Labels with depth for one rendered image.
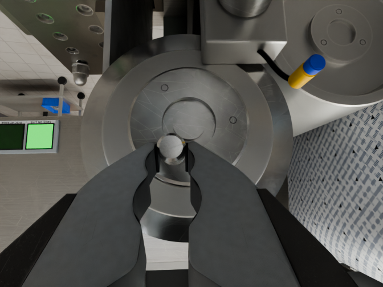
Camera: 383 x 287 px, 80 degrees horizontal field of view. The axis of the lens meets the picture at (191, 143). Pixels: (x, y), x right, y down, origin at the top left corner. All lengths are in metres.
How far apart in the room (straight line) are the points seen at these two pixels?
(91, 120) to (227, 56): 0.10
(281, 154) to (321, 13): 0.12
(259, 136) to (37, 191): 0.48
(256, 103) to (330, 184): 0.19
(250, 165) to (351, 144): 0.17
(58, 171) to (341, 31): 0.51
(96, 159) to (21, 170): 0.43
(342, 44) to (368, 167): 0.12
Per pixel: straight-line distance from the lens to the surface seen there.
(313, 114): 0.22
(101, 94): 0.18
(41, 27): 0.49
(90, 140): 0.17
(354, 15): 0.24
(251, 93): 0.17
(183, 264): 0.51
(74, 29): 0.47
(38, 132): 0.57
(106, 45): 0.20
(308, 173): 0.38
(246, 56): 0.17
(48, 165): 0.56
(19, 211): 0.59
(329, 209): 0.34
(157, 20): 0.64
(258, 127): 0.16
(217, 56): 0.16
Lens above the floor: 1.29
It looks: 9 degrees down
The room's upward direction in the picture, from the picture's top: 179 degrees clockwise
